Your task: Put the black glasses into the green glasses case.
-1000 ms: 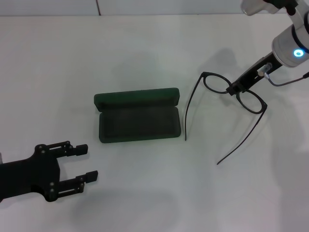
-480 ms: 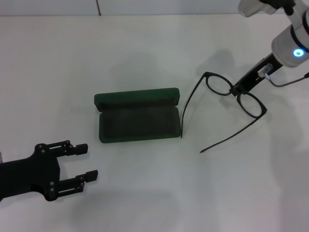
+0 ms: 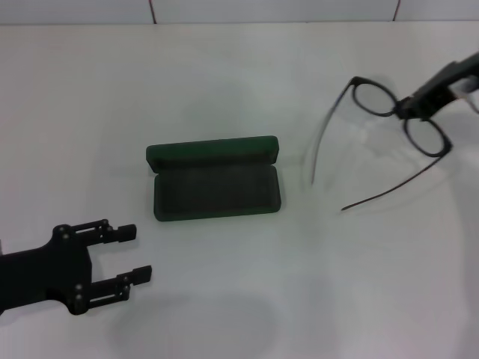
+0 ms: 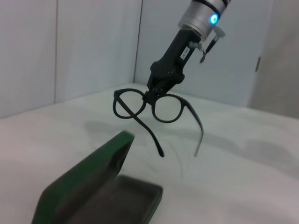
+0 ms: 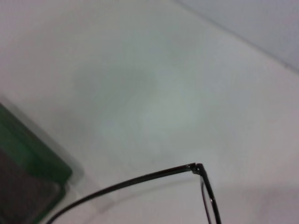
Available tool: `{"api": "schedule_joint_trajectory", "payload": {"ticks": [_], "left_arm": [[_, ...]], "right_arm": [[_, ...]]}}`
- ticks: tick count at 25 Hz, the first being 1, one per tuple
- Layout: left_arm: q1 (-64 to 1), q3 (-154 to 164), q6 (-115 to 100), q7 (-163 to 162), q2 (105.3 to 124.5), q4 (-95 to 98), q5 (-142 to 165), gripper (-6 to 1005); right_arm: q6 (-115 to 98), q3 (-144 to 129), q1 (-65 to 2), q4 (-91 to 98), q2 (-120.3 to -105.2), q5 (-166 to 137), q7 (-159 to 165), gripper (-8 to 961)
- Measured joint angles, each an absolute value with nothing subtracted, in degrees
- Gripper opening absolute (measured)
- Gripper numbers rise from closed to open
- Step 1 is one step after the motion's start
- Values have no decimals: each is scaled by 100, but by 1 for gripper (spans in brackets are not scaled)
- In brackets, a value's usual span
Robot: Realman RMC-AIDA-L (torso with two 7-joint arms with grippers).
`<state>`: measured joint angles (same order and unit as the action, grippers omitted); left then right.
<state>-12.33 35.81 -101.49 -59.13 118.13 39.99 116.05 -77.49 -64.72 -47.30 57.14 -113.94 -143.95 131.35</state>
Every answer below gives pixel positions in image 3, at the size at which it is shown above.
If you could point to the green glasses case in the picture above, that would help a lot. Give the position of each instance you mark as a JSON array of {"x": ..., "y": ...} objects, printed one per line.
[{"x": 209, "y": 149}]

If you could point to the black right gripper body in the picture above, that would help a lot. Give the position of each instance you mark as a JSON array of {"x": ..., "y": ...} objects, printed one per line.
[{"x": 466, "y": 67}]

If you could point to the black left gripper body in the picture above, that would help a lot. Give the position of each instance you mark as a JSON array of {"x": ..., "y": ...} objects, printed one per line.
[{"x": 45, "y": 273}]

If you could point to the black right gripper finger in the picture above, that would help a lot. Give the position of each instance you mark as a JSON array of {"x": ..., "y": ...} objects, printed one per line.
[{"x": 426, "y": 101}]

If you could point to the black glasses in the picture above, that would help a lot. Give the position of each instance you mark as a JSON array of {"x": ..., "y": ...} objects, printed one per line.
[{"x": 426, "y": 151}]

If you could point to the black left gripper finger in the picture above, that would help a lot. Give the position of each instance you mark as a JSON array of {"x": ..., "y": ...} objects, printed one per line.
[
  {"x": 142, "y": 275},
  {"x": 125, "y": 232}
]

